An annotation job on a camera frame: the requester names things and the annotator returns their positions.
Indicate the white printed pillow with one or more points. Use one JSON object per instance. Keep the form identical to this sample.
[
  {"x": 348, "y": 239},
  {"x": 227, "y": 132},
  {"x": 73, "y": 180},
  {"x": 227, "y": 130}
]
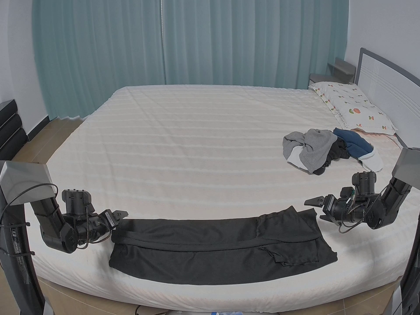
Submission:
[{"x": 354, "y": 107}]

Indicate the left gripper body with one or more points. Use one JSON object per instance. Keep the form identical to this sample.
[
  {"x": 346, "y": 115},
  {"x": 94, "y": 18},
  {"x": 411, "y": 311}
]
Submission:
[{"x": 103, "y": 223}]

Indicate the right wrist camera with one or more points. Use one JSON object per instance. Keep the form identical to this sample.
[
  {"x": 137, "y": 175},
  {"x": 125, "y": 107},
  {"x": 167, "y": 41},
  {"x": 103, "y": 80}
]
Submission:
[{"x": 346, "y": 192}]

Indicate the blue-green curtain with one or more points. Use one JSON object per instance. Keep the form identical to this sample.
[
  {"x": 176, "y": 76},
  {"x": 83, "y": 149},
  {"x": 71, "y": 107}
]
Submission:
[
  {"x": 98, "y": 44},
  {"x": 246, "y": 31}
]

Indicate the black trousers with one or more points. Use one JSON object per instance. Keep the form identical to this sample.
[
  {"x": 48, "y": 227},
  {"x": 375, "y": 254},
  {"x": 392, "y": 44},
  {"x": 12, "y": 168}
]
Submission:
[{"x": 203, "y": 244}]

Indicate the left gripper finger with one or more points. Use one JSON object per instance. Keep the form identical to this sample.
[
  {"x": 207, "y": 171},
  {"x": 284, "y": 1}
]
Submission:
[{"x": 120, "y": 214}]

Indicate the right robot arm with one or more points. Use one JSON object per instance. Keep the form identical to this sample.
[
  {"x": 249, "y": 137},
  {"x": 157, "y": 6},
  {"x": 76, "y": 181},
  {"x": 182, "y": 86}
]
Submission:
[{"x": 393, "y": 202}]

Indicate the grey bedside table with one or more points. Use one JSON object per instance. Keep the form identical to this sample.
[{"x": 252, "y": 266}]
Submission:
[{"x": 331, "y": 72}]

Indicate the black chest of drawers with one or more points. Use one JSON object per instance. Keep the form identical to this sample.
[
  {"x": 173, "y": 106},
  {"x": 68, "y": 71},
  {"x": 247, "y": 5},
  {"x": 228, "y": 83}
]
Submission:
[{"x": 11, "y": 130}]

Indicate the bed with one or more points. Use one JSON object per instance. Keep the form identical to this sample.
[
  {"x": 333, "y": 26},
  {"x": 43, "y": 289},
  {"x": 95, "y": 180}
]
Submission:
[{"x": 197, "y": 149}]

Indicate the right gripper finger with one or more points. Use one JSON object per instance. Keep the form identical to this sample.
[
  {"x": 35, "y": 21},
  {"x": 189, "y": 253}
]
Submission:
[
  {"x": 315, "y": 201},
  {"x": 329, "y": 219}
]

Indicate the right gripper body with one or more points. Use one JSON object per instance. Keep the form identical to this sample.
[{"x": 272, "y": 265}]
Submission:
[{"x": 334, "y": 208}]

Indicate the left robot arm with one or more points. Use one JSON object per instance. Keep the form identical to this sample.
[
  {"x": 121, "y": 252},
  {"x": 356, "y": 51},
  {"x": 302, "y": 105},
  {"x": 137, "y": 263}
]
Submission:
[{"x": 49, "y": 221}]

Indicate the pile of clothes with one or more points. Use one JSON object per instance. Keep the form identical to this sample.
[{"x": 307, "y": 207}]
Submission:
[{"x": 318, "y": 146}]

